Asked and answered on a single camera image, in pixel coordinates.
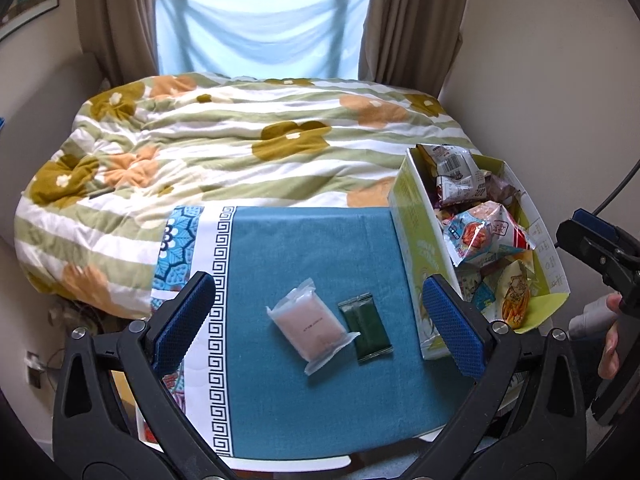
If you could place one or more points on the pale pink clear-wrapped packet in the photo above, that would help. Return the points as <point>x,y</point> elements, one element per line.
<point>312,327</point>

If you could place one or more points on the person's right hand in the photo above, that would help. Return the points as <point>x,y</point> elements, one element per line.
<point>607,355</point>

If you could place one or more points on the white barcode snack packet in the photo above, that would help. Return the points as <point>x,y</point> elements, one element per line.
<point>462,190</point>

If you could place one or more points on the silver barcode snack packet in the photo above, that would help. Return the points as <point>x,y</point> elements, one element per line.
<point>450,162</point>

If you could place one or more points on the wall socket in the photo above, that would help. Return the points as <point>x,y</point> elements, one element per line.
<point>36,370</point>

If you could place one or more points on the brown curtain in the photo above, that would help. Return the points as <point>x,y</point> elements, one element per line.
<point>120,20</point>
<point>415,25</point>

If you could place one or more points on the teal patterned tablecloth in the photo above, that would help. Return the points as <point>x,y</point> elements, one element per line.
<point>310,250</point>

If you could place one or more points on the floral striped blanket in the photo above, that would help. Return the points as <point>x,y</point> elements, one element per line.
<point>200,160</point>

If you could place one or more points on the yellow-green cardboard box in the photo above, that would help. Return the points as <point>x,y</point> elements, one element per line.
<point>415,220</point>

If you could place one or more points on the red white triangular snack packet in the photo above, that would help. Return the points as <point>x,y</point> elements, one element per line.
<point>480,232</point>

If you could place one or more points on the dark green packet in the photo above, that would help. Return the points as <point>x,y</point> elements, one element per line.
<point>367,327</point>

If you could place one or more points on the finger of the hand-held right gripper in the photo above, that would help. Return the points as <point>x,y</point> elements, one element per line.
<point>597,222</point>
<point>587,250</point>

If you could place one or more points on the teal snack packet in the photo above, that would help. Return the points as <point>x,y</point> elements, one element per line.
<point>482,297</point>

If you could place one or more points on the purple-brown snack packet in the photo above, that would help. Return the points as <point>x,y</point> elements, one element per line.
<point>500,192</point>

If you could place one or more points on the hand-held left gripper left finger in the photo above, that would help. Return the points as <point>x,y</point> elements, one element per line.
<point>182,320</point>

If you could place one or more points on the orange fries triangular snack packet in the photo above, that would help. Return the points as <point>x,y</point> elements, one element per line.
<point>515,295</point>

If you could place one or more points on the light blue window sheet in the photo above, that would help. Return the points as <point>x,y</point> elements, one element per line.
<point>260,30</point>

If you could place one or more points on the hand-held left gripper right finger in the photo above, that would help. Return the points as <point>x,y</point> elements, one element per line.
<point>455,325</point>

